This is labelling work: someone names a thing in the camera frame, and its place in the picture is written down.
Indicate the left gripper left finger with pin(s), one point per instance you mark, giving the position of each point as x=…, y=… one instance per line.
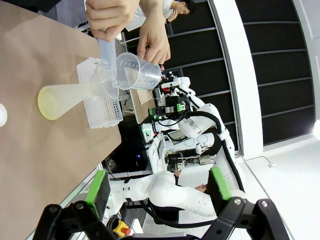
x=98, y=195

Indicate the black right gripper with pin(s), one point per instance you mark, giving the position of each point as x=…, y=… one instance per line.
x=171, y=101

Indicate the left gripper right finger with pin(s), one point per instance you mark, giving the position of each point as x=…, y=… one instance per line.
x=220, y=192

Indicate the clear plastic measuring beaker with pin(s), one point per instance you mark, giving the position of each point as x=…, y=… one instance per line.
x=140, y=75

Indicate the clear graduated cylinder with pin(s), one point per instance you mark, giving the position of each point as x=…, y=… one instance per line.
x=107, y=55

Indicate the white round flask cap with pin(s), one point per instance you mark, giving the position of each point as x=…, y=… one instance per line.
x=2, y=115

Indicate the person's left forearm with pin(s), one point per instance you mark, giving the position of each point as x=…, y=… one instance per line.
x=152, y=12

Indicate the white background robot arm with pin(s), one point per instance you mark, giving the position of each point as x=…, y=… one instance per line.
x=200, y=142

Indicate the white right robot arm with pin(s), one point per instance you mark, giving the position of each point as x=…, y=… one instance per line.
x=175, y=192

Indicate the person's left hand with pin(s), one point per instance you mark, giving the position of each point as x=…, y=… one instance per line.
x=153, y=42

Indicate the person's right hand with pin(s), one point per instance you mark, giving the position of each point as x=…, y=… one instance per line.
x=110, y=15

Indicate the brown top background table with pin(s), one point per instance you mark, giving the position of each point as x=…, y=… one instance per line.
x=143, y=105

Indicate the yellow emergency stop button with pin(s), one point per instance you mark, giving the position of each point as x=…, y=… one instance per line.
x=121, y=228

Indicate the white control cabinet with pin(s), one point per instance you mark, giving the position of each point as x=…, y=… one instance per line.
x=152, y=155

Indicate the translucent plastic funnel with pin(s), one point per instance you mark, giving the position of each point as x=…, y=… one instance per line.
x=106, y=85

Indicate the white perforated plastic basket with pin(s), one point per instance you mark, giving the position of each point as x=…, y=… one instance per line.
x=100, y=115

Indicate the translucent plastic conical flask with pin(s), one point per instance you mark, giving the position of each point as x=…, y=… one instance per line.
x=57, y=102

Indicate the background person white shirt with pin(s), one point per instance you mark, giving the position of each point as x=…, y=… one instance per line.
x=182, y=8

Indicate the white right wrist camera block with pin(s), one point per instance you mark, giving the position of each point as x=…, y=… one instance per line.
x=170, y=84

